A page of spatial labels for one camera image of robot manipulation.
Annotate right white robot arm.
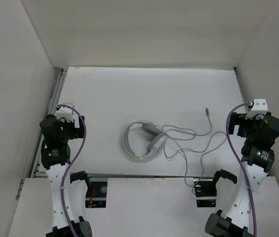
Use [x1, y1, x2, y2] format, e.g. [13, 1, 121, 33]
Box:
[205, 112, 279, 237]

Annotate grey white headphones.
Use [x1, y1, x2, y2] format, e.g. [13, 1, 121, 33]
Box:
[122, 120, 168, 163]

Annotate grey headphone cable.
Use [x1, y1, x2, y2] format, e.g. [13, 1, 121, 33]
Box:
[163, 107, 229, 187]

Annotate aluminium rail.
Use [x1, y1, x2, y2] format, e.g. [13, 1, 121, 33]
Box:
[27, 68, 68, 178]
[33, 172, 216, 179]

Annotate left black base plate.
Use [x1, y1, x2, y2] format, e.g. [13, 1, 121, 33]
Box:
[85, 180, 107, 208]

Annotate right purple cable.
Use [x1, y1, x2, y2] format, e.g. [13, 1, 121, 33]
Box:
[226, 103, 258, 237]

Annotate left aluminium rail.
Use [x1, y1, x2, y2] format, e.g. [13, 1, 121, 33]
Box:
[27, 68, 68, 178]

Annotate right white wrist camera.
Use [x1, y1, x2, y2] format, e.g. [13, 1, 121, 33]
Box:
[245, 99, 268, 120]

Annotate front aluminium rail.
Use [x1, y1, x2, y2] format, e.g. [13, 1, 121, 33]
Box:
[33, 172, 216, 179]

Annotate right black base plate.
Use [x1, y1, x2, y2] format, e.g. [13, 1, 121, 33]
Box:
[194, 180, 217, 208]

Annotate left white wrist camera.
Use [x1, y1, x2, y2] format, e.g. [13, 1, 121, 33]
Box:
[56, 103, 74, 122]

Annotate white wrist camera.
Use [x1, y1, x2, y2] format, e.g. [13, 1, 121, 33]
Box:
[245, 99, 268, 120]
[56, 103, 74, 122]

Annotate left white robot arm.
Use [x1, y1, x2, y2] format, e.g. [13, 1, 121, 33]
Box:
[39, 115, 93, 237]

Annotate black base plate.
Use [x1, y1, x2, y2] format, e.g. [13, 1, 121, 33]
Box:
[85, 180, 107, 208]
[194, 180, 217, 208]

